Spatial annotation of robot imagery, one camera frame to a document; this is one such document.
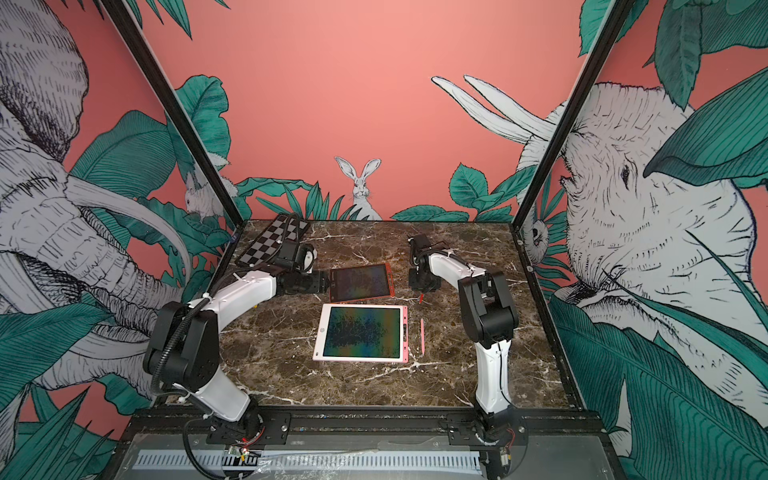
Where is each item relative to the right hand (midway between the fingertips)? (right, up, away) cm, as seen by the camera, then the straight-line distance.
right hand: (417, 281), depth 101 cm
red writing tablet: (-20, -1, +2) cm, 20 cm away
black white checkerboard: (-52, +19, +16) cm, 58 cm away
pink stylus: (+1, -15, -10) cm, 18 cm away
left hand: (-31, +2, -7) cm, 32 cm away
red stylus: (+2, -5, -1) cm, 6 cm away
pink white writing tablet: (-18, -15, -10) cm, 25 cm away
